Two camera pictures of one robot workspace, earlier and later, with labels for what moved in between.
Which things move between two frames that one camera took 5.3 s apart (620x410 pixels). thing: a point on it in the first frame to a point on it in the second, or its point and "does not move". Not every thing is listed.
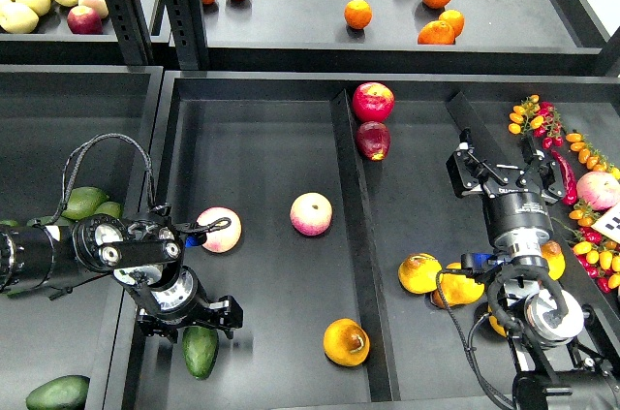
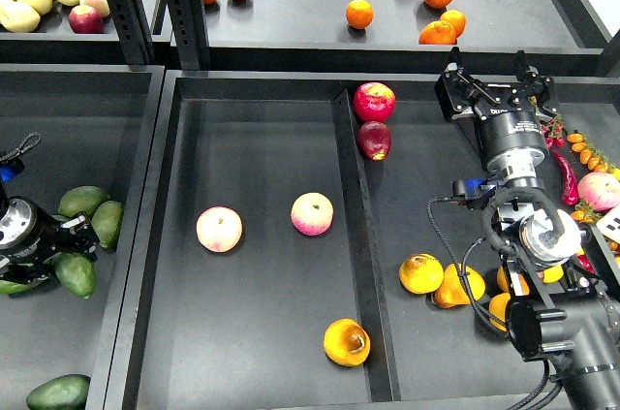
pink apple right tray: (600, 189) does not move
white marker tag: (609, 224) does not move
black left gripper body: (180, 302) to (59, 234)
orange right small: (455, 20) does not move
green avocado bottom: (63, 393) does not move
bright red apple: (373, 102) does not move
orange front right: (437, 32) does not move
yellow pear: (346, 342) does not move
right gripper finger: (466, 140) to (454, 62)
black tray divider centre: (381, 372) does not move
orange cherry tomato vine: (587, 154) does not move
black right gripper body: (514, 197) to (504, 121)
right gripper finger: (527, 148) to (521, 65)
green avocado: (200, 347) to (76, 272)
